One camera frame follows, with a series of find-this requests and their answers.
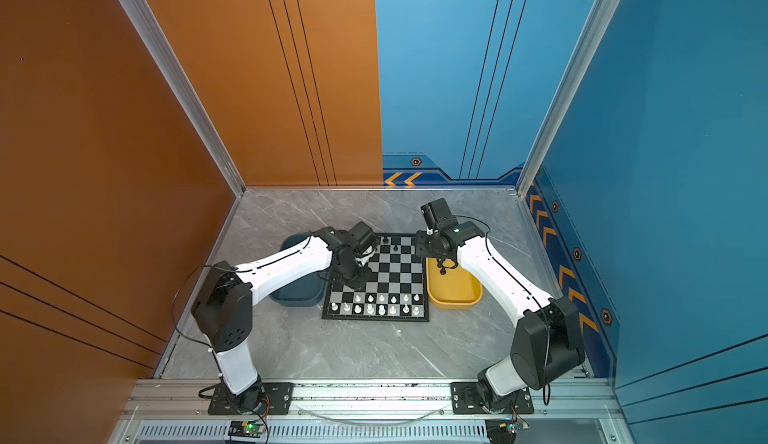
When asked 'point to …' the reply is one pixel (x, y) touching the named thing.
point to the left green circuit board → (243, 428)
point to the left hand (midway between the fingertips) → (361, 280)
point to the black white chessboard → (397, 289)
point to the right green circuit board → (503, 431)
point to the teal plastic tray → (308, 292)
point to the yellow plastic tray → (456, 289)
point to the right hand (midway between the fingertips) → (420, 246)
